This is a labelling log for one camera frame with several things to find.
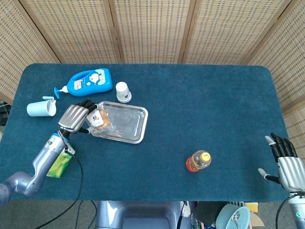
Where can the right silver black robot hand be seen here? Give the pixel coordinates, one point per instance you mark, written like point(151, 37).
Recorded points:
point(290, 171)

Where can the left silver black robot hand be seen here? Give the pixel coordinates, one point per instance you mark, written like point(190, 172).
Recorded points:
point(71, 117)

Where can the clear snack packet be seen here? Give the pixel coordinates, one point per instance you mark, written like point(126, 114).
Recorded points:
point(101, 119)

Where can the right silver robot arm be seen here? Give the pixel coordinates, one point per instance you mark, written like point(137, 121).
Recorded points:
point(299, 212)

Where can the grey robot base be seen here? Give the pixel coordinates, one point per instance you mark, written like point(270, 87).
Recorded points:
point(138, 214)

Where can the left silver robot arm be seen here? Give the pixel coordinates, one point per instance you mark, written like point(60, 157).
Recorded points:
point(43, 162)

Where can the light blue mug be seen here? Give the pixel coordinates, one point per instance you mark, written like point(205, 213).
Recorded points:
point(38, 108)

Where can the blue lotion pump bottle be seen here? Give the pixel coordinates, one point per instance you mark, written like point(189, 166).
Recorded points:
point(90, 83)

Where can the green tissue pack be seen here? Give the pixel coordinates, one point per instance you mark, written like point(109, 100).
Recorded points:
point(59, 164)

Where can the yellow box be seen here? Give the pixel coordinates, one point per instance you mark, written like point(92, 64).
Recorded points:
point(252, 207)

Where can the silver metal tray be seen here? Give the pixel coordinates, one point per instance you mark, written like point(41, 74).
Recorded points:
point(128, 124)

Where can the metal spoon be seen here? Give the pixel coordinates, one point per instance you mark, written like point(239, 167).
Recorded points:
point(235, 216)

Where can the light blue bowl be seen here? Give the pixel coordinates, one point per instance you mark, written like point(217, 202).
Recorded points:
point(226, 219)

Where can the black bag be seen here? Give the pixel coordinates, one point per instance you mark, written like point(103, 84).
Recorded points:
point(207, 212)

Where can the orange drink bottle yellow cap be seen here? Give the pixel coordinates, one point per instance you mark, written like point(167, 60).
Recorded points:
point(197, 162)

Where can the dark blue tablecloth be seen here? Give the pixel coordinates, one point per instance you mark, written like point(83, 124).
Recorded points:
point(190, 107)

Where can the woven bamboo folding screen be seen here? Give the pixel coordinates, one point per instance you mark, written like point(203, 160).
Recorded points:
point(152, 28)

